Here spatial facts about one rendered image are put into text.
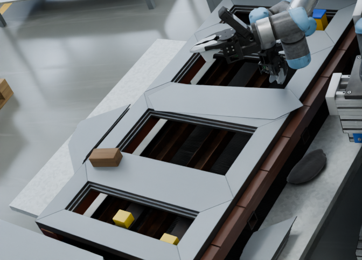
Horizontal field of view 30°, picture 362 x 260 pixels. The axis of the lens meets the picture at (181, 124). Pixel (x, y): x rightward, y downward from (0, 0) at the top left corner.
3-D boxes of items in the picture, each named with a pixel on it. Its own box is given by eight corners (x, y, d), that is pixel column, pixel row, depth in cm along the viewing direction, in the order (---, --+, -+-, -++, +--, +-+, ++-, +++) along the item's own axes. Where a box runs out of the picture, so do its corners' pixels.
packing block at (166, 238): (160, 250, 242) (157, 243, 240) (167, 239, 245) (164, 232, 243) (173, 254, 239) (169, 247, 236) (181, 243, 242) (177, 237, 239)
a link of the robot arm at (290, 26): (313, 36, 201) (307, 12, 196) (277, 47, 203) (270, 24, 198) (307, 22, 208) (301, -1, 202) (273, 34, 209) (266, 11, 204)
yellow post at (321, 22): (319, 53, 314) (310, 19, 302) (323, 46, 316) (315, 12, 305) (329, 53, 311) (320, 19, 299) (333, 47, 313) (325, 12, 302)
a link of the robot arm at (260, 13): (272, 9, 253) (253, 20, 252) (279, 33, 260) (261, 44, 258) (262, 2, 259) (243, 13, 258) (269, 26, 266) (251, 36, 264)
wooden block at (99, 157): (92, 167, 278) (88, 158, 275) (98, 156, 282) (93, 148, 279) (118, 166, 273) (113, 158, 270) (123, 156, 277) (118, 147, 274)
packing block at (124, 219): (116, 225, 259) (112, 218, 257) (123, 215, 262) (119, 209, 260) (127, 228, 256) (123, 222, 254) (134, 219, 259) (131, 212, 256)
